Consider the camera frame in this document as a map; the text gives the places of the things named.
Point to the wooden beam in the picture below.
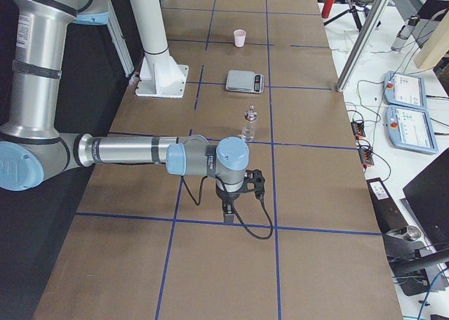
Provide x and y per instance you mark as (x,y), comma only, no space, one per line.
(436,46)

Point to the clear glass sauce bottle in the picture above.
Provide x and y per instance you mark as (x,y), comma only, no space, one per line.
(249,125)

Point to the orange black connector box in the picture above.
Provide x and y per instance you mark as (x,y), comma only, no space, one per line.
(365,155)
(358,129)

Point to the silver kitchen scale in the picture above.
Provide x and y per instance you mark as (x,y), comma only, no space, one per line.
(244,81)

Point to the black box with label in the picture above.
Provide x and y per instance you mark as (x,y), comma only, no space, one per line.
(389,217)

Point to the pink plastic cup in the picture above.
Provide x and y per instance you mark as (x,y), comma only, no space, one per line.
(239,37)

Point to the lower blue teach pendant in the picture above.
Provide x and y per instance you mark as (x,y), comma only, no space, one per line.
(411,129)

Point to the black monitor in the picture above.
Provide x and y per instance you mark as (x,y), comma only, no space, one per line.
(427,197)

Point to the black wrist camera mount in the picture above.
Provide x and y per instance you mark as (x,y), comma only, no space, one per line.
(254,182)

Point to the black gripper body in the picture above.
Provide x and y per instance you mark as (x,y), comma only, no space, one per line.
(225,196)

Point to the red cylinder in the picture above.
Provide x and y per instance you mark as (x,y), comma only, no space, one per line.
(328,4)

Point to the black tripod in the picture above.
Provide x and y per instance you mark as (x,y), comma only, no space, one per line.
(354,9)

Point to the lower orange black connector box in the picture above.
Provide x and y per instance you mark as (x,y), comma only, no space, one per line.
(365,155)

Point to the blue teach pendant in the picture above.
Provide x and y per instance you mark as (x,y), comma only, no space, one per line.
(411,129)
(405,90)

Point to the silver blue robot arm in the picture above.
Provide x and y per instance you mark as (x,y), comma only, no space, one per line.
(32,150)

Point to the upper blue teach pendant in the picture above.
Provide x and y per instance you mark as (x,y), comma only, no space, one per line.
(405,90)

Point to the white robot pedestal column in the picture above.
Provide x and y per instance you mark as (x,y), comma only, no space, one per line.
(160,75)

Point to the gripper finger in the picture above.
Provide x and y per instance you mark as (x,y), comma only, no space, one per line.
(228,213)

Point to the aluminium frame post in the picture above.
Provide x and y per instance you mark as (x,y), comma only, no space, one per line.
(361,42)

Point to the upper orange black connector box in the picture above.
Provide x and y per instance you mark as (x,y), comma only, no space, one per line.
(358,129)

